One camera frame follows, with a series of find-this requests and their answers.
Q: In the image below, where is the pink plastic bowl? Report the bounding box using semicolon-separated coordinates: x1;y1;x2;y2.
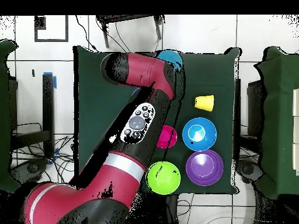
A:
156;125;178;149

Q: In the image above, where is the yellow plastic cup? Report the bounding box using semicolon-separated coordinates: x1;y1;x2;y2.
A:
194;94;215;112

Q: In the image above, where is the cyan plastic bowl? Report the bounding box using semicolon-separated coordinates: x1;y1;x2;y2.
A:
155;49;183;72

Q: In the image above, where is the green plastic bowl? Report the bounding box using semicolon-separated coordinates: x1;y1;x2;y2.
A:
145;161;181;195

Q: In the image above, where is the large blue plastic bowl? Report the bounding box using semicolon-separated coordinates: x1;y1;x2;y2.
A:
182;117;217;152

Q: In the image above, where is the purple plastic bowl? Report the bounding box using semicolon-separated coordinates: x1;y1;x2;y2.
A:
185;149;224;187

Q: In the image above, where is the dark green table cloth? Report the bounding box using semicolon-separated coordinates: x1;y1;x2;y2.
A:
73;45;241;194

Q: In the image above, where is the blue tape piece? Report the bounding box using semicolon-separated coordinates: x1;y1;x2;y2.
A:
47;148;60;165
43;72;57;89

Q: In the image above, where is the black cabinet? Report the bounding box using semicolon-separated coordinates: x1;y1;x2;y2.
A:
247;80;266;137

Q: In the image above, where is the grey office chair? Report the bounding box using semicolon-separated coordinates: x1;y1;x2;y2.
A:
10;158;50;185
236;159;265;185

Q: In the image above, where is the green covered side table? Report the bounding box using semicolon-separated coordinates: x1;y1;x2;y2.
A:
0;39;22;194
254;46;299;199

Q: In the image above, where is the black floor cable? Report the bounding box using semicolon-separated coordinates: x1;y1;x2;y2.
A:
75;15;99;53

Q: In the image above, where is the bundle of floor cables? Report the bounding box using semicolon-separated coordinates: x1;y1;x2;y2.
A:
11;122;78;184

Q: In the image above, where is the black bench frame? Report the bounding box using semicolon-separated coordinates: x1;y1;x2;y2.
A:
10;73;55;158

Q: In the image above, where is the black square frame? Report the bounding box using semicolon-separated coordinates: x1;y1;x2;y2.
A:
34;15;69;43

